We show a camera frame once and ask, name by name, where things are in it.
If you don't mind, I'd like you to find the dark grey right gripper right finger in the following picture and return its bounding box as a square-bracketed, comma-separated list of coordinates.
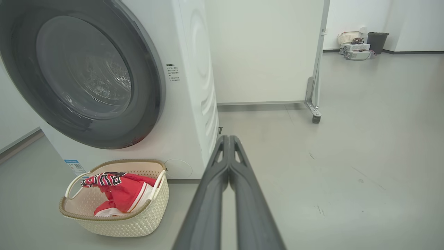
[228, 135, 287, 250]

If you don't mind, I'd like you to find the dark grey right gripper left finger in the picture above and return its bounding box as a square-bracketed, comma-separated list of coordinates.
[172, 135, 230, 250]

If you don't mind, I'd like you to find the red and white garment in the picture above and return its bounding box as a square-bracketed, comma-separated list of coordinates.
[93, 180, 155, 217]

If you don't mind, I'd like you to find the red garment with black print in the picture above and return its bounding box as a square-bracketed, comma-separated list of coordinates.
[81, 172, 157, 190]

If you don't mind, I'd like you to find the cream perforated laundry basket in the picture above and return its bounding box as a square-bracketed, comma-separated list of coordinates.
[59, 159, 170, 238]

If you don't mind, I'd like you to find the white front-load washing machine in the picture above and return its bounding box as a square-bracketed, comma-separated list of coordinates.
[0, 0, 220, 180]

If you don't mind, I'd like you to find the small white woven basket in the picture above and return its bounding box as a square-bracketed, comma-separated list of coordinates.
[338, 31, 362, 45]

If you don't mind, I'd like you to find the white partition with caster foot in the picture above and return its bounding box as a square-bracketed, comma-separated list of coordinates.
[204, 0, 331, 124]

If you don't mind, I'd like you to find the white electronics box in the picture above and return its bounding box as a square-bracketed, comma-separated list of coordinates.
[344, 50, 374, 60]
[340, 43, 371, 53]

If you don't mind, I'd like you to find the black trash bin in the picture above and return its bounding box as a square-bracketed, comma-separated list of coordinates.
[367, 32, 390, 55]

